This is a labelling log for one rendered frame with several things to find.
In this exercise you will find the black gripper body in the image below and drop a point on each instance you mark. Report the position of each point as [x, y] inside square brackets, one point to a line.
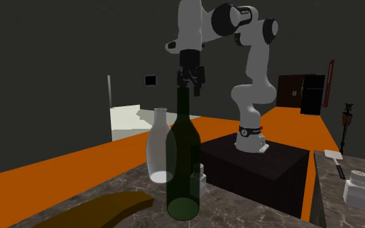
[190, 58]

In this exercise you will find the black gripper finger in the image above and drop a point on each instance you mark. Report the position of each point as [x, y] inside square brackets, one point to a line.
[198, 85]
[182, 81]

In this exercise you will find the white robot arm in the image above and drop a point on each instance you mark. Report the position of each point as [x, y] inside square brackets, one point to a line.
[258, 63]

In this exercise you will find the dark green glass bottle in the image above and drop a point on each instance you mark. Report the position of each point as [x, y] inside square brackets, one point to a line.
[182, 151]

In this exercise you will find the clear glass bottle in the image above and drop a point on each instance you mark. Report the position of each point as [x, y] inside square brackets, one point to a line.
[157, 148]

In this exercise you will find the dark brown cabinet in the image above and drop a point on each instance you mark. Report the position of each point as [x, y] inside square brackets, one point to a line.
[289, 91]

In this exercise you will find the small white shaker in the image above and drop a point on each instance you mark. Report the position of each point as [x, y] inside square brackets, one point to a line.
[203, 181]

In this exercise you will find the dark robot stand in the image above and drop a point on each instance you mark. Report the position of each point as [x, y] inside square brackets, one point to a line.
[258, 170]

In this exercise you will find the black refrigerator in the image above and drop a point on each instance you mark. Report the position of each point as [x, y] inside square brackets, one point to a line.
[313, 94]

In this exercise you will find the dark yellow banana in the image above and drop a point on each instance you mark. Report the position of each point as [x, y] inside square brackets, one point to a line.
[106, 208]

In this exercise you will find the dark floor lamp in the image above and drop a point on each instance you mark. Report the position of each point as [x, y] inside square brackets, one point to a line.
[346, 120]

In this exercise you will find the large white shaker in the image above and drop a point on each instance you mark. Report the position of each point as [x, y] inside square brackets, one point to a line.
[356, 192]

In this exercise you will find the small black wall panel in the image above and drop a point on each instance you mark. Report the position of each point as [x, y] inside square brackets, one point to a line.
[150, 80]

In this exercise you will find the red framed wall picture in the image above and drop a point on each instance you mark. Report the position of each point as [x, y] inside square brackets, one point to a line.
[328, 82]

